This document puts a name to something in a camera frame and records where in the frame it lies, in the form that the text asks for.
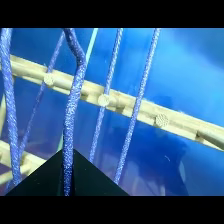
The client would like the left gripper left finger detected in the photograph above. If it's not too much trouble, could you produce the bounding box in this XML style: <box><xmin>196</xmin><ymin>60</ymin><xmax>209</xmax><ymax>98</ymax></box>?
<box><xmin>4</xmin><ymin>149</ymin><xmax>65</xmax><ymax>197</ymax></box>

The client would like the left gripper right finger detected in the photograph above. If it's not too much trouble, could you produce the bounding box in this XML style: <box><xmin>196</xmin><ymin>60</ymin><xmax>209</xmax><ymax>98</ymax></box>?
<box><xmin>70</xmin><ymin>148</ymin><xmax>130</xmax><ymax>197</ymax></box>

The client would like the wooden clothes rack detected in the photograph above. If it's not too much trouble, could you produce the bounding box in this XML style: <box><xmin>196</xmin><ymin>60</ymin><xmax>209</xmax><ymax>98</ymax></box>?
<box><xmin>0</xmin><ymin>54</ymin><xmax>224</xmax><ymax>188</ymax></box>

